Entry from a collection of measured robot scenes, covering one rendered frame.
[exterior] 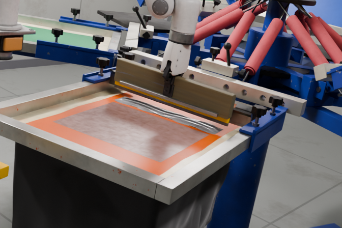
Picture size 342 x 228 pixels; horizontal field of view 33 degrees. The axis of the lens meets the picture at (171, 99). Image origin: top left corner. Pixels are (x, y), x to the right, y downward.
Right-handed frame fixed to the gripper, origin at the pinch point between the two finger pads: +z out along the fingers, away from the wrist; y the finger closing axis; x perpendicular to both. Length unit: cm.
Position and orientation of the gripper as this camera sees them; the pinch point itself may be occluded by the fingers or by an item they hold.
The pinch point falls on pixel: (171, 88)
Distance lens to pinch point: 177.0
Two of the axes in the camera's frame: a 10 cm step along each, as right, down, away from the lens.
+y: -4.6, 1.7, -8.7
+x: 8.7, 2.9, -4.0
